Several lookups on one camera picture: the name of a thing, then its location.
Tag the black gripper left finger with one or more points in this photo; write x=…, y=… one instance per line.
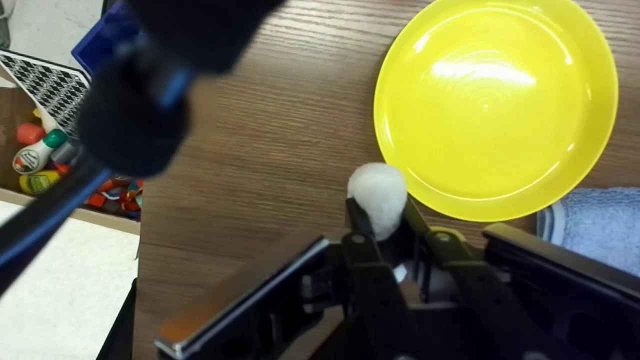
x=377, y=286

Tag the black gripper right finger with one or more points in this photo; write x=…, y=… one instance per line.
x=477, y=293

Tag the white round object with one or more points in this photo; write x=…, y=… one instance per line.
x=377, y=192

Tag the blue folded towel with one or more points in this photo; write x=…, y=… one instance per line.
x=601, y=226

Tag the yellow plastic plate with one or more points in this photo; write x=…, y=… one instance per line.
x=496, y=107

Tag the white bottle green cap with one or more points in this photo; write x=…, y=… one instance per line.
x=36, y=154

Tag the blue plastic bin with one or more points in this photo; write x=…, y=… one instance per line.
x=106, y=32

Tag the cardboard toy box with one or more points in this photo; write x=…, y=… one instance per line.
x=13, y=192

